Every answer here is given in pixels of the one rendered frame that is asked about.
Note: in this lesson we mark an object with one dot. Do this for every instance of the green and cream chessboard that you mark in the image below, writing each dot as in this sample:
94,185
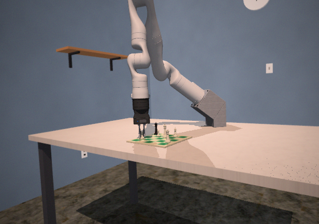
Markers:
153,140

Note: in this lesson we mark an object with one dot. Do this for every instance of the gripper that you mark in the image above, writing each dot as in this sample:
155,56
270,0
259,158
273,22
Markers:
140,97

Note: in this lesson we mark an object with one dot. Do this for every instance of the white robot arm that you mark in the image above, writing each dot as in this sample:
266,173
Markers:
148,39

